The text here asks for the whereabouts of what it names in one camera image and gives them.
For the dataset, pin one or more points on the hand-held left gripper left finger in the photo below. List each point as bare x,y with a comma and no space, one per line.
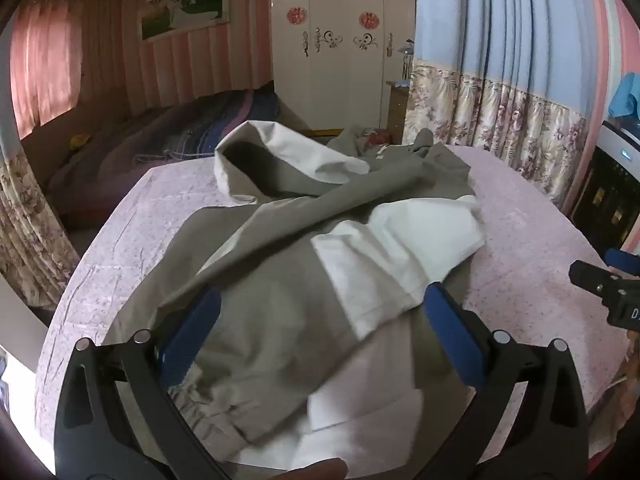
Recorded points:
192,331

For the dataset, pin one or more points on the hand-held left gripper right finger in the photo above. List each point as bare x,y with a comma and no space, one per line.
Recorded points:
450,331

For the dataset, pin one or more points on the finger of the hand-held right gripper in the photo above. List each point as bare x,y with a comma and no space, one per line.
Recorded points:
625,261
597,281

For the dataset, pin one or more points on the grey and white jacket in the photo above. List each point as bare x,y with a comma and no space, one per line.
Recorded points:
280,280

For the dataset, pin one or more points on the person's left hand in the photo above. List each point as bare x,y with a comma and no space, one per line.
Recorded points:
315,470

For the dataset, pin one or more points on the black and white appliance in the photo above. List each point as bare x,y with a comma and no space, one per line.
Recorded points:
612,190

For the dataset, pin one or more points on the pink tablecloth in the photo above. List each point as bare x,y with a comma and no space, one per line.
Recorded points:
525,240

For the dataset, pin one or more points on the blue cloth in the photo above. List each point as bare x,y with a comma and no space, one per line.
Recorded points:
626,96

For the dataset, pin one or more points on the bed with purple blanket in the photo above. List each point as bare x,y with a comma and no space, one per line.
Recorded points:
150,145

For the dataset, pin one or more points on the beige floral curtain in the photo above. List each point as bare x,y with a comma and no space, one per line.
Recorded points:
30,230

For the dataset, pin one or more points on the red object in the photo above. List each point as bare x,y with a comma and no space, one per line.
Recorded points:
381,136

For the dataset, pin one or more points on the yellow object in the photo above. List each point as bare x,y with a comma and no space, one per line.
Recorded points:
79,141

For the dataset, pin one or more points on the wooden nightstand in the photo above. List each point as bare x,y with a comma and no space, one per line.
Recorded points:
397,110

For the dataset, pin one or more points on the blue floral curtain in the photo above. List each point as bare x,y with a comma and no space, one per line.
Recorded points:
500,60

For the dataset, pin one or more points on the white wardrobe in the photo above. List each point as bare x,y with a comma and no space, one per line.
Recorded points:
340,45

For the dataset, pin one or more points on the pink curtain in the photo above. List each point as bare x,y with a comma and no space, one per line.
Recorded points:
45,55

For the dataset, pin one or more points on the framed wall picture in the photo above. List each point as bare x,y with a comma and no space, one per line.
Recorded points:
185,6

